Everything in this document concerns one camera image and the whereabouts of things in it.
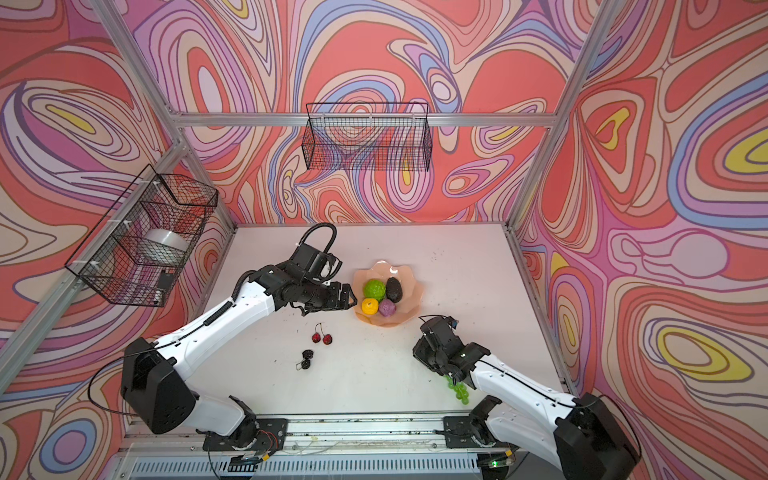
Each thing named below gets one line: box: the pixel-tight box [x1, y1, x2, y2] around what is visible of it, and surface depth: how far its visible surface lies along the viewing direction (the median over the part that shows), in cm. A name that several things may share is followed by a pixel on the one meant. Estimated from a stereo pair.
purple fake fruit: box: [379, 298, 397, 317], surface depth 93 cm
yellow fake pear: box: [361, 298, 379, 315], surface depth 92 cm
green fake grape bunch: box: [445, 375, 469, 405], surface depth 80 cm
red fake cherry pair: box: [312, 322, 333, 345], surface depth 90 cm
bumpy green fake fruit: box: [363, 279, 387, 302], surface depth 95 cm
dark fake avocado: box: [386, 277, 403, 303], surface depth 97 cm
